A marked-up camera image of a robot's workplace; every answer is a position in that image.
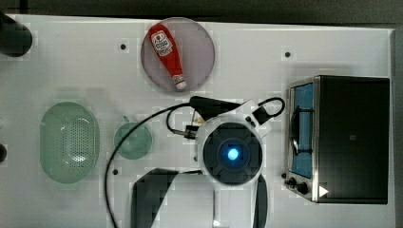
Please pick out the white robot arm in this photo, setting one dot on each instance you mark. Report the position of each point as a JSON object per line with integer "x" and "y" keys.
{"x": 227, "y": 190}

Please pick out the green mug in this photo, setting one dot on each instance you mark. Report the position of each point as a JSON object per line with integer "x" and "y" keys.
{"x": 137, "y": 144}

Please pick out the grey round plate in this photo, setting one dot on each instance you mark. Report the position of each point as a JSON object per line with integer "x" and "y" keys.
{"x": 196, "y": 51}

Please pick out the red ketchup bottle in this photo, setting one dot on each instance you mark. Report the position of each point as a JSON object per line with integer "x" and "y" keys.
{"x": 166, "y": 49}

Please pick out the green perforated colander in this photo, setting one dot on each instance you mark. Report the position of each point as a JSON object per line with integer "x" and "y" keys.
{"x": 69, "y": 142}

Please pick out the black toaster oven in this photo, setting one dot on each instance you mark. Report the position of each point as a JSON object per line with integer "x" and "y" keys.
{"x": 339, "y": 139}

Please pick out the black cylinder cup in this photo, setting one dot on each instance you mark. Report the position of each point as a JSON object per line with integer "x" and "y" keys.
{"x": 15, "y": 38}

